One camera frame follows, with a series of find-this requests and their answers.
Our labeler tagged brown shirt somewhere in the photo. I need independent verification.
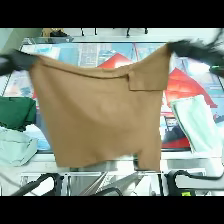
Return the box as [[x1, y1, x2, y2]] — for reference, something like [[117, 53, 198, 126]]
[[28, 43, 173, 172]]

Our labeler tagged silver frame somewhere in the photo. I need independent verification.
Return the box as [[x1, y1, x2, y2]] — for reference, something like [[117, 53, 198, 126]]
[[0, 151, 224, 197]]

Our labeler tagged mint green striped garment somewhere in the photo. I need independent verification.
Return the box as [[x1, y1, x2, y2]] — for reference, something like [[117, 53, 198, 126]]
[[169, 94, 224, 158]]

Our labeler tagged pale green garment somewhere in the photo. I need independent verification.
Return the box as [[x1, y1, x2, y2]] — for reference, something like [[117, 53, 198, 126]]
[[0, 127, 40, 168]]

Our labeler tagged dark green garment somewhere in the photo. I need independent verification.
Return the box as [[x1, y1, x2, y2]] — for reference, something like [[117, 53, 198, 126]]
[[0, 95, 38, 132]]

